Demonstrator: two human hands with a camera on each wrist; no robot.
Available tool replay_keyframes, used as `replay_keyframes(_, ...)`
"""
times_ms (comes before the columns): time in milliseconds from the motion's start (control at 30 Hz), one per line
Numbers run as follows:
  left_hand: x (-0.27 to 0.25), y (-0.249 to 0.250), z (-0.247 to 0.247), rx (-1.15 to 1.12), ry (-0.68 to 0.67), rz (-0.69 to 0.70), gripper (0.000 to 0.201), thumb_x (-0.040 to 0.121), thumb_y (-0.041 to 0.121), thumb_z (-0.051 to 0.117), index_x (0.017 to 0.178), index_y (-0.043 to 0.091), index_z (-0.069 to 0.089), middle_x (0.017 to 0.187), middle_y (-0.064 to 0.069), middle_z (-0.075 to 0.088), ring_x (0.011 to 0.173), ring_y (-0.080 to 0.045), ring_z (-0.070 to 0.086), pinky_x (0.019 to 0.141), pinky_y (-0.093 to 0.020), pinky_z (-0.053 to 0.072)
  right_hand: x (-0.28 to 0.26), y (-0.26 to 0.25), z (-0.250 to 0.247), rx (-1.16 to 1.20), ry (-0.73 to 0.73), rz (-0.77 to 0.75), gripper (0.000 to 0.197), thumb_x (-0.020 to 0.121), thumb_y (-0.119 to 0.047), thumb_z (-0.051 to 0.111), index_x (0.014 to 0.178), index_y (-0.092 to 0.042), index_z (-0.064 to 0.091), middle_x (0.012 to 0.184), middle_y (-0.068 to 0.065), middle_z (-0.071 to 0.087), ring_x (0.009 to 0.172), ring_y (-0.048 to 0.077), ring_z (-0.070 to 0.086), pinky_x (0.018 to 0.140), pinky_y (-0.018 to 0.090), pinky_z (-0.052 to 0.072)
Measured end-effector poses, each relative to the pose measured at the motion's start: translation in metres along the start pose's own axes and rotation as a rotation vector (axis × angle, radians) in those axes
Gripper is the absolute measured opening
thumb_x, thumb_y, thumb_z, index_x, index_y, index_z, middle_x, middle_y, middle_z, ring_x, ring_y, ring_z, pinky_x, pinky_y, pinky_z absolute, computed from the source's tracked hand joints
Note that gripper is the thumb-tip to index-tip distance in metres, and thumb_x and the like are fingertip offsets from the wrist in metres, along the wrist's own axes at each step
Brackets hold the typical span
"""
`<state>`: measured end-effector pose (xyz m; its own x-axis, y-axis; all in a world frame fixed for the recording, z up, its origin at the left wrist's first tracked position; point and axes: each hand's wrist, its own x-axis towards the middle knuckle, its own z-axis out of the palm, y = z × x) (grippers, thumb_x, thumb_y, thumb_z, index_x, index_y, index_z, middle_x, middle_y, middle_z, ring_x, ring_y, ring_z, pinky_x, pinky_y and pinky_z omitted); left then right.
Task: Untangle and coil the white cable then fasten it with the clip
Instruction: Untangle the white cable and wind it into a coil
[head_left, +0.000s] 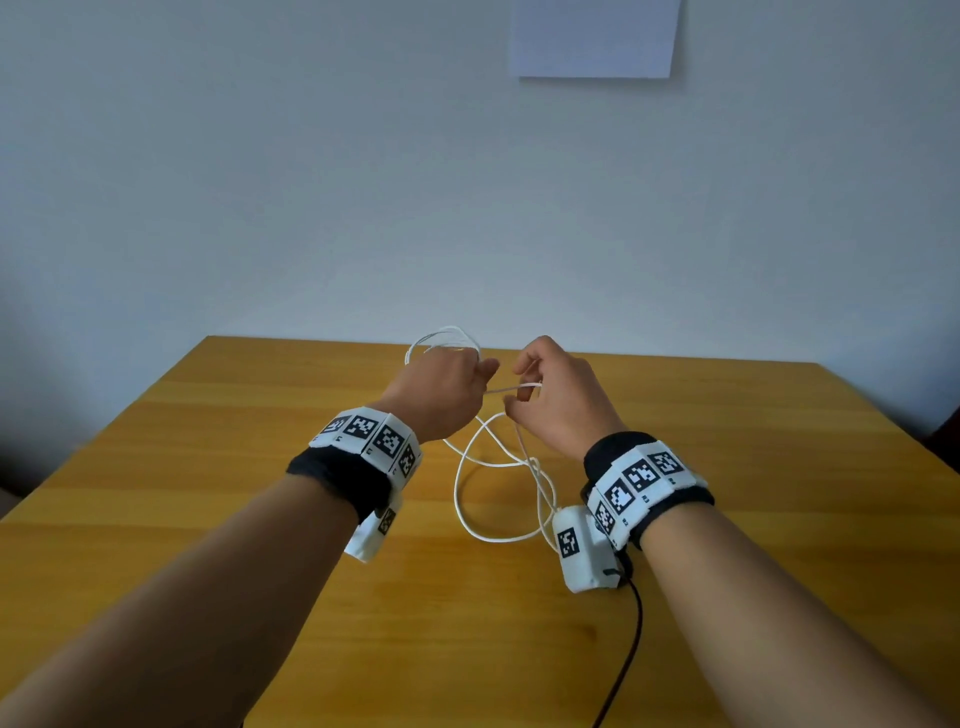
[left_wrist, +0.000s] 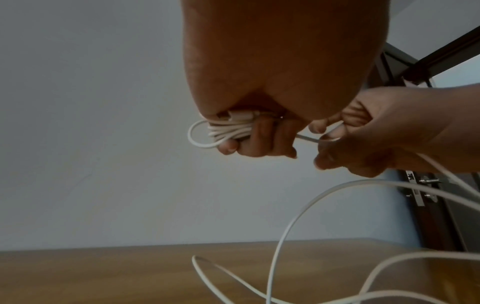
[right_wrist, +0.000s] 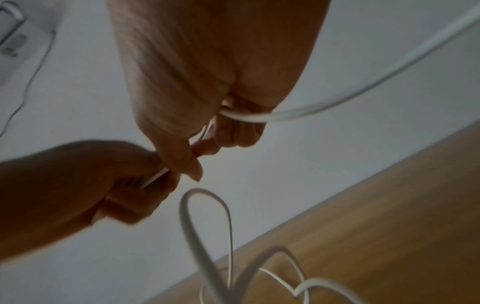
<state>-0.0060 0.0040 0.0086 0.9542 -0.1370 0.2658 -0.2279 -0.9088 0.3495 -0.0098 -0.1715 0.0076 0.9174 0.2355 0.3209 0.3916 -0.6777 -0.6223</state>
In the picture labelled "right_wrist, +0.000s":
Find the person's left hand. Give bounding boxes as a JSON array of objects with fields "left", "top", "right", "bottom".
[{"left": 0, "top": 140, "right": 182, "bottom": 264}]

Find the person's right hand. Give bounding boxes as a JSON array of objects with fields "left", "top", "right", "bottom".
[{"left": 106, "top": 0, "right": 331, "bottom": 182}]

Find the white cable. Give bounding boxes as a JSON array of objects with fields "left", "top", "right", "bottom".
[{"left": 138, "top": 0, "right": 480, "bottom": 304}]

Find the white power adapter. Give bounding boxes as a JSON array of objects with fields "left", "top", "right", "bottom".
[{"left": 0, "top": 0, "right": 58, "bottom": 82}]

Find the thin grey cable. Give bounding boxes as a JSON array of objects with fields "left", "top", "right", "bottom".
[{"left": 0, "top": 30, "right": 57, "bottom": 138}]

